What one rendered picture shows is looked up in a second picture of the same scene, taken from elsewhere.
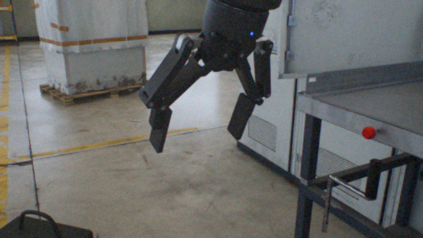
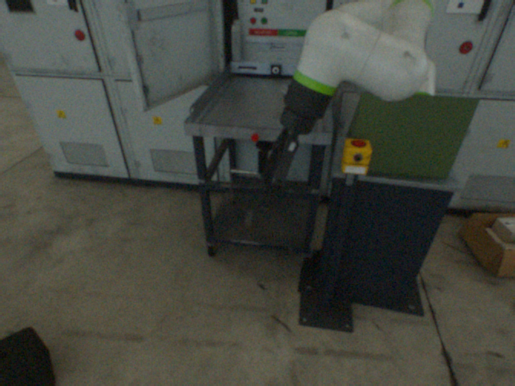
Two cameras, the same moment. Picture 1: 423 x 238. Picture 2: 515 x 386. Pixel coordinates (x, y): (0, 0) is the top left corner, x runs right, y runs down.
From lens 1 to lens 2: 0.62 m
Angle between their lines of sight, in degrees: 50
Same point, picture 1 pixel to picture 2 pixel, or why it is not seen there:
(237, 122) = (270, 170)
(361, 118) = (244, 129)
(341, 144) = (172, 141)
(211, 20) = (300, 129)
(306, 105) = (195, 130)
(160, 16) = not seen: outside the picture
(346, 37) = (174, 63)
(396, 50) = (202, 64)
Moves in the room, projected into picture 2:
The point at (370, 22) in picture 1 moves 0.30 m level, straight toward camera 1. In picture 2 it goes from (185, 47) to (208, 60)
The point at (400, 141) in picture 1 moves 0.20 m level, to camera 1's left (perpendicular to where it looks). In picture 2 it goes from (272, 136) to (241, 155)
